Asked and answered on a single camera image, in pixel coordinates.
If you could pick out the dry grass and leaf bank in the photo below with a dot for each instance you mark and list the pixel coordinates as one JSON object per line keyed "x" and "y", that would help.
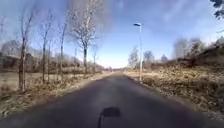
{"x": 186, "y": 83}

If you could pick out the grey asphalt path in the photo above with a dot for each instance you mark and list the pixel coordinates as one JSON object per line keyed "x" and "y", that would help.
{"x": 116, "y": 100}

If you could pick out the dry pale grass verge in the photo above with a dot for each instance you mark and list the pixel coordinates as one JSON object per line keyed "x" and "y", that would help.
{"x": 33, "y": 90}

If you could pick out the row of bare roadside trees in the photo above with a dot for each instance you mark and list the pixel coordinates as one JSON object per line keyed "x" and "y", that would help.
{"x": 85, "y": 56}

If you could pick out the grey street lamp post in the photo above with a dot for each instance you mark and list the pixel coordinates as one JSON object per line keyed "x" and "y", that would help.
{"x": 140, "y": 56}

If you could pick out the distant bare trees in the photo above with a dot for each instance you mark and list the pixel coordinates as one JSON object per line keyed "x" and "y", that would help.
{"x": 181, "y": 48}

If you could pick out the dark conifer branch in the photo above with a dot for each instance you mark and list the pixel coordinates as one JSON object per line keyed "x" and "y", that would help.
{"x": 218, "y": 8}

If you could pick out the distant brown wood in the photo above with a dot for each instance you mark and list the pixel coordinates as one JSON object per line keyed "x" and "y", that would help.
{"x": 10, "y": 61}

